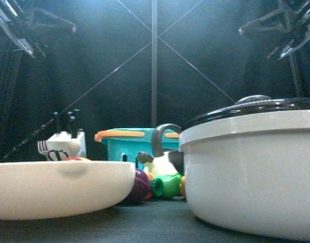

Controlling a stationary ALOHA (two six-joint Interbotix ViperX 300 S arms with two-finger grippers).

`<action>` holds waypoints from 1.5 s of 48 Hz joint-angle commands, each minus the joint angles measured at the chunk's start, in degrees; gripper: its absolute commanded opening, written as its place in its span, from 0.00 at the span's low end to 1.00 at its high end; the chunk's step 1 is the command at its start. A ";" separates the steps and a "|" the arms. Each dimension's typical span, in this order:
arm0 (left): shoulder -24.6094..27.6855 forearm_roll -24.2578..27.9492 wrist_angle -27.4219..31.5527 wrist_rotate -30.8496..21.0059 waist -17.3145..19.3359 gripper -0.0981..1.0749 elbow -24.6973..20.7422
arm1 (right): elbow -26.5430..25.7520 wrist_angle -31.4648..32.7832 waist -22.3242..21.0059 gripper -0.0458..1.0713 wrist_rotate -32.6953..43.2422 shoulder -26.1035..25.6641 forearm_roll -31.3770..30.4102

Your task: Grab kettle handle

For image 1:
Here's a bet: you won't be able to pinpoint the black pot lid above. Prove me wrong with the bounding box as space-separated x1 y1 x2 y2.
183 94 310 131

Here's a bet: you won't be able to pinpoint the white toy knife block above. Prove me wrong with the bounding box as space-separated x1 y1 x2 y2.
46 130 88 161

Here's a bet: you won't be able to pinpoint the grey toy fork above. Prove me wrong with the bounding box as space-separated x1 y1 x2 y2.
38 140 52 161

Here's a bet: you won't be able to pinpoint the black toy scissors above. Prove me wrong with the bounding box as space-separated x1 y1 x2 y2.
47 149 71 162

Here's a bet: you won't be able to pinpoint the red and yellow toy fruit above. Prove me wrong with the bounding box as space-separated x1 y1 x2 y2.
63 156 94 162

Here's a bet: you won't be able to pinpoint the large white pot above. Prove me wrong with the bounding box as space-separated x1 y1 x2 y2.
179 108 310 243

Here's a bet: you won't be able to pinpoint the white shallow bowl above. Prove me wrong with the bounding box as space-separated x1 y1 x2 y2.
0 159 138 221

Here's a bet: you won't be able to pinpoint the orange toy food piece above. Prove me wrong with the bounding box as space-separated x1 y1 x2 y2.
143 171 156 201

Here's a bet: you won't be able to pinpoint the yellow-orange toy food piece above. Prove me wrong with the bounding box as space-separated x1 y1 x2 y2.
179 176 188 198

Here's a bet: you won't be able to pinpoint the purple toy eggplant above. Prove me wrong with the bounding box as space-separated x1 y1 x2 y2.
118 168 152 206

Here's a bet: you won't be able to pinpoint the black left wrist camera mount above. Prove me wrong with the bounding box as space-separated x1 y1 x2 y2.
18 7 78 34

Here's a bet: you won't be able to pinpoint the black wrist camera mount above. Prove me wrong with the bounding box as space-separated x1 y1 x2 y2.
18 7 78 34
239 10 295 38

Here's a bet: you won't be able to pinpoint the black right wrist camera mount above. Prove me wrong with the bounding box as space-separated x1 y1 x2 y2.
239 10 295 38

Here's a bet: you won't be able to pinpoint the thin diagonal brace wire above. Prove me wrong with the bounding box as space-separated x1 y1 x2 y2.
114 0 239 95
2 0 205 160

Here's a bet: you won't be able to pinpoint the grey vertical frame pole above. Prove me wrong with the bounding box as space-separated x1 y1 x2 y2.
151 0 159 128

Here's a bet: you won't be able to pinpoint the teal basket with orange handles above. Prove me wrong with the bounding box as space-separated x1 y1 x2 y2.
94 127 182 170

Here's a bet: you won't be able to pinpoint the white kettle with grey handle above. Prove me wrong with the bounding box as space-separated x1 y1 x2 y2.
136 122 184 178

